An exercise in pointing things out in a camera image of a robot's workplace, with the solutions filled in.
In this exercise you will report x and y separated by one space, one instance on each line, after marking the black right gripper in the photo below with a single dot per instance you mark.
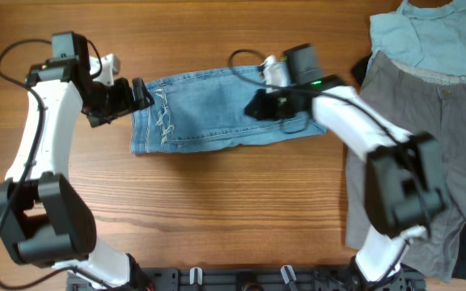
267 110

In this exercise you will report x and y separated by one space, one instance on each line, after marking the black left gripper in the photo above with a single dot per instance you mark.
126 103

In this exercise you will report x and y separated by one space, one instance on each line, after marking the light blue denim jeans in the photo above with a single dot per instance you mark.
204 111

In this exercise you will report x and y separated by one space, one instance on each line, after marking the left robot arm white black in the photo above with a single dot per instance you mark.
43 221

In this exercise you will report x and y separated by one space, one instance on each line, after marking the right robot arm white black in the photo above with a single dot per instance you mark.
404 189

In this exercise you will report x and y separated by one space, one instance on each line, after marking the grey shorts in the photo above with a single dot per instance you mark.
418 100

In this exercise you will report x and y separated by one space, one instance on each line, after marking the light teal shirt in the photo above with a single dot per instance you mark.
426 38

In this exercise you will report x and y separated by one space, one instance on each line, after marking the black mounting rail base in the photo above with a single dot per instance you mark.
287 278

